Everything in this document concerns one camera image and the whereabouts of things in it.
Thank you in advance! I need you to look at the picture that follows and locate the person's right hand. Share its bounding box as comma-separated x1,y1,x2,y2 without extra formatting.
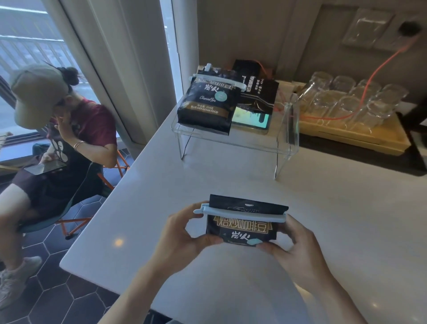
255,213,334,294

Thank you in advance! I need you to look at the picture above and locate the group of clear drinking glasses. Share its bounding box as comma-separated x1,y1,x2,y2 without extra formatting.
298,71,409,133

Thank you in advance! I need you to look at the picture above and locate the folding chair with orange legs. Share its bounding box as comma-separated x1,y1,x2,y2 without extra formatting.
16,150,131,241

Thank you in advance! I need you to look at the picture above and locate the person's right forearm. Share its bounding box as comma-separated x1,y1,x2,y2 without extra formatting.
306,275,369,324

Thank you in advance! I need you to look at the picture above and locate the dark tablet with lit screen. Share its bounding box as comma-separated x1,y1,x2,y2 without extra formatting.
231,105,271,133

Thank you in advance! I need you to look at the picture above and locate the person's left forearm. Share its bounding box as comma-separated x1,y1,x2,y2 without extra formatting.
97,262,174,324

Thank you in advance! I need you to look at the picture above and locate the black appliance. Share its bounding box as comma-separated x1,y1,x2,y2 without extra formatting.
399,97,427,151

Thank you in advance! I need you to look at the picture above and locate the clear acrylic stand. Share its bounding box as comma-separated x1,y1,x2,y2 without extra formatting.
170,65,300,181

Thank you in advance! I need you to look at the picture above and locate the wooden tray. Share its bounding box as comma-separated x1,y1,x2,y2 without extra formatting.
298,112,411,157

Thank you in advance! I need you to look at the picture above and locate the wall socket with clear cover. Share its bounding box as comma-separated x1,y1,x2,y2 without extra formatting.
341,7,394,50

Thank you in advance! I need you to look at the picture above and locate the orange cable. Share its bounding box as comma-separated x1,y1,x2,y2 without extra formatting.
255,45,409,122

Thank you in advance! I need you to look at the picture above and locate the metal balcony railing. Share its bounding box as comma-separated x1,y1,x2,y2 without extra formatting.
0,33,89,84

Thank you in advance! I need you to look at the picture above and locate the black plug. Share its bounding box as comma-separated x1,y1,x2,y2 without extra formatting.
397,21,423,37

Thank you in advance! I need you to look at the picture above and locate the person's left hand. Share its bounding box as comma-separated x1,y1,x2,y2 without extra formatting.
150,201,225,273

